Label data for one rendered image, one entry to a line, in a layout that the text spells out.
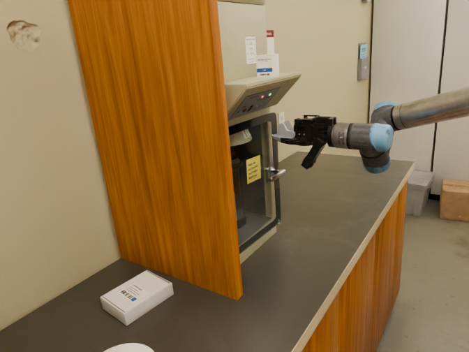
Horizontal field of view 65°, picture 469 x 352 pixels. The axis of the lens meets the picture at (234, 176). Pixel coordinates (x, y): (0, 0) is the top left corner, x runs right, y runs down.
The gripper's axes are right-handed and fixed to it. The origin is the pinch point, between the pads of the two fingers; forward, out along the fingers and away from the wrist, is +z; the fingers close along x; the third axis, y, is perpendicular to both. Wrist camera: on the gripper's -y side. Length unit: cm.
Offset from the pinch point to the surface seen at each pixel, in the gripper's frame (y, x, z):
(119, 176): -6, 36, 36
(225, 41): 30.4, 18.4, 3.6
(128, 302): -33, 54, 17
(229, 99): 16.5, 27.6, -2.7
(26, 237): -17, 62, 47
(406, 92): -23, -283, 12
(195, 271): -31.9, 35.6, 8.8
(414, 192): -107, -240, -9
